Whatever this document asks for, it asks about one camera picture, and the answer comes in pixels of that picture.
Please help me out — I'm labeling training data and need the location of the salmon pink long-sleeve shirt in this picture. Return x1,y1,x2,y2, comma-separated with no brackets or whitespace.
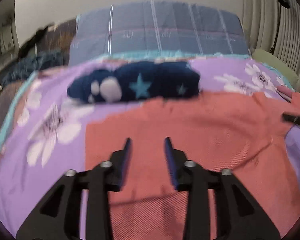
85,91,300,239

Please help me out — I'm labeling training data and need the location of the dark teal fuzzy blanket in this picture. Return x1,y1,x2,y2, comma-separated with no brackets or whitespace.
0,50,64,87

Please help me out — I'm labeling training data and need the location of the blue plaid pillow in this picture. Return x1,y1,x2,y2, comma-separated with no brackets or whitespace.
69,0,250,66

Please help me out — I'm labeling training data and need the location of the green pillow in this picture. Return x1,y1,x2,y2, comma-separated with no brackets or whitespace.
252,49,299,89

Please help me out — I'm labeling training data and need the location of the black garment on headboard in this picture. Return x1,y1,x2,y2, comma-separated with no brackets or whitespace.
17,23,53,61

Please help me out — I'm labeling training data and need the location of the black floor lamp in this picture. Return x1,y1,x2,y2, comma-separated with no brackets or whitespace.
270,0,291,55

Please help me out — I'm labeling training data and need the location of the beige pleated curtain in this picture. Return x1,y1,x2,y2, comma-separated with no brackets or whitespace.
241,0,300,92

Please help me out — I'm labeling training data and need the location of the stack of pink folded clothes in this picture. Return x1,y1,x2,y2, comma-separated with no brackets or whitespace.
276,85,300,103

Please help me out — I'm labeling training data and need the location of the navy star-pattern folded garment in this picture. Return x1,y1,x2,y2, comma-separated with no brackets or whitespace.
67,61,200,103

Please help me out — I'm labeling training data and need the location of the purple floral bed sheet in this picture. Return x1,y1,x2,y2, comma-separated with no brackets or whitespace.
0,57,300,235

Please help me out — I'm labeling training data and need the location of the dark patterned quilt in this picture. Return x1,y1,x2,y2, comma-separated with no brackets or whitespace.
0,19,76,129

